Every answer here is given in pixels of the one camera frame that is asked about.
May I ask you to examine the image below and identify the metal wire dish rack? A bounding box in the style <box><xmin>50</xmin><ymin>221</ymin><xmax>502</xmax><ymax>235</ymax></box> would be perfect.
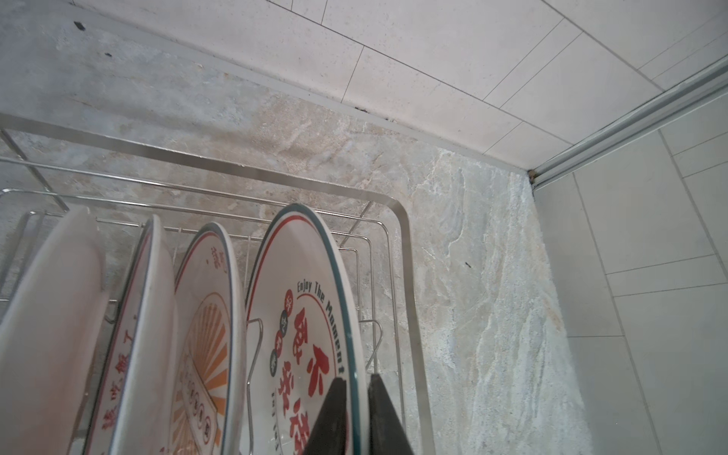
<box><xmin>1</xmin><ymin>114</ymin><xmax>435</xmax><ymax>454</ymax></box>

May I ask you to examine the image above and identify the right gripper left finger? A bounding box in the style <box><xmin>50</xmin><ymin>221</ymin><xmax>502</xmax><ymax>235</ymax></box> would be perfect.
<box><xmin>303</xmin><ymin>377</ymin><xmax>347</xmax><ymax>455</ymax></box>

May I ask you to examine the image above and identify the red patterned plate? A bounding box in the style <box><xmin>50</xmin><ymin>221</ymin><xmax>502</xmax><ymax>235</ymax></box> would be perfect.
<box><xmin>168</xmin><ymin>222</ymin><xmax>246</xmax><ymax>454</ymax></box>
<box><xmin>83</xmin><ymin>215</ymin><xmax>176</xmax><ymax>454</ymax></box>

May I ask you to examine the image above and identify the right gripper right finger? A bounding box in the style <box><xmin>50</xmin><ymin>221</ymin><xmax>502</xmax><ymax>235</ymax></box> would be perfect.
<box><xmin>368</xmin><ymin>373</ymin><xmax>413</xmax><ymax>455</ymax></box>

